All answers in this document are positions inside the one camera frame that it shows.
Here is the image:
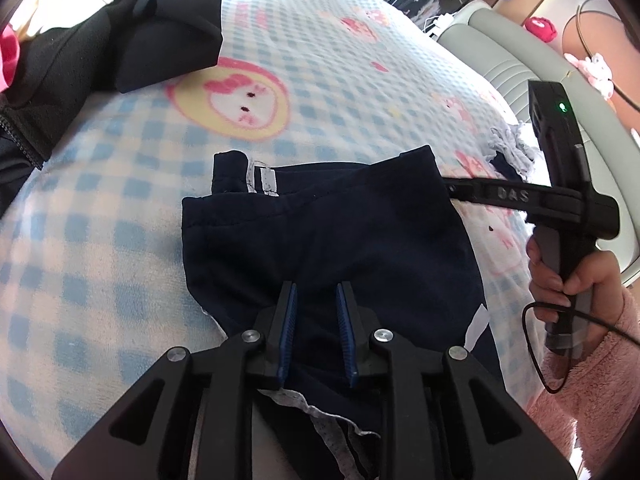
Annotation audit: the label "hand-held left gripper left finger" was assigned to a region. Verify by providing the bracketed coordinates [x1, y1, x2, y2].
[52, 281, 298, 480]

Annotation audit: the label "thin metal hoop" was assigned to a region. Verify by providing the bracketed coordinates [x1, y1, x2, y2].
[575, 0, 640, 111]

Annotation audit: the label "navy white-striped shorts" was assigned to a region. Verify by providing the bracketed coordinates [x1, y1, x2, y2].
[181, 145, 506, 480]

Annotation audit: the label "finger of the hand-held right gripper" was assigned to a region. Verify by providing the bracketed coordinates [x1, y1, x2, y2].
[442, 178, 483, 205]

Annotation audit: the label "person's right hand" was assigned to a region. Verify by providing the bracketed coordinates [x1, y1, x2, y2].
[526, 237, 626, 326]

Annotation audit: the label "stack of folded white clothes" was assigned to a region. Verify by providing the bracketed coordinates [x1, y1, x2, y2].
[484, 122, 543, 183]

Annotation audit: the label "pink white plush toy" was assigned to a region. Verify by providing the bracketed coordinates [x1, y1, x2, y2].
[565, 52, 615, 101]

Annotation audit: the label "checkered cartoon printed blanket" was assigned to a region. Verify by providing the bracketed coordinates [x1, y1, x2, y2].
[0, 0, 566, 461]

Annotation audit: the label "red plush toy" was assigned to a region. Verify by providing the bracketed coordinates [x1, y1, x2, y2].
[524, 16, 560, 43]

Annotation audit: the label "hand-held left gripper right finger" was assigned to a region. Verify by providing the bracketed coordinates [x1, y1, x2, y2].
[336, 281, 576, 480]

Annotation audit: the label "grey padded headboard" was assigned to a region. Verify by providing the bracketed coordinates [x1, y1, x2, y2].
[437, 2, 640, 281]

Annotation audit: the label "black cable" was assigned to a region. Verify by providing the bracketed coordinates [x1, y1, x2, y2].
[521, 301, 640, 395]

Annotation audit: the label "pile of unfolded clothes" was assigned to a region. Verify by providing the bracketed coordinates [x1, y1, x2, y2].
[0, 0, 223, 216]

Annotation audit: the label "pink garment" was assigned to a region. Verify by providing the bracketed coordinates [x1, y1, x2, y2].
[0, 25, 21, 93]

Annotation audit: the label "person's right forearm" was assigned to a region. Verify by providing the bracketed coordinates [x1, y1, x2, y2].
[527, 282, 640, 473]

